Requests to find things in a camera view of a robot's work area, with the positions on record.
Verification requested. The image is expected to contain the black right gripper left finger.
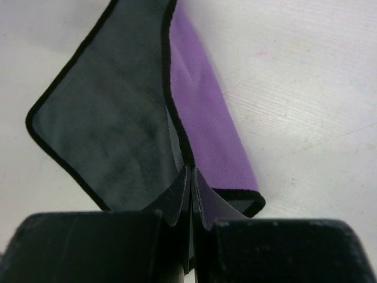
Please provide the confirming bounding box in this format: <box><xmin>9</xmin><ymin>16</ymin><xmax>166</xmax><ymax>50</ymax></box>
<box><xmin>1</xmin><ymin>167</ymin><xmax>190</xmax><ymax>282</ymax></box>

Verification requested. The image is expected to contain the dark grey purple cloth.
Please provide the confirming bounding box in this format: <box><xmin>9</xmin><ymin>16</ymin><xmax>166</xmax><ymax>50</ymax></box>
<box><xmin>26</xmin><ymin>1</ymin><xmax>265</xmax><ymax>221</ymax></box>

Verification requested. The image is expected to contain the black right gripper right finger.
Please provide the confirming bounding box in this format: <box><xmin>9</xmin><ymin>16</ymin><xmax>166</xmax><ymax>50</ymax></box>
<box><xmin>191</xmin><ymin>170</ymin><xmax>376</xmax><ymax>282</ymax></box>

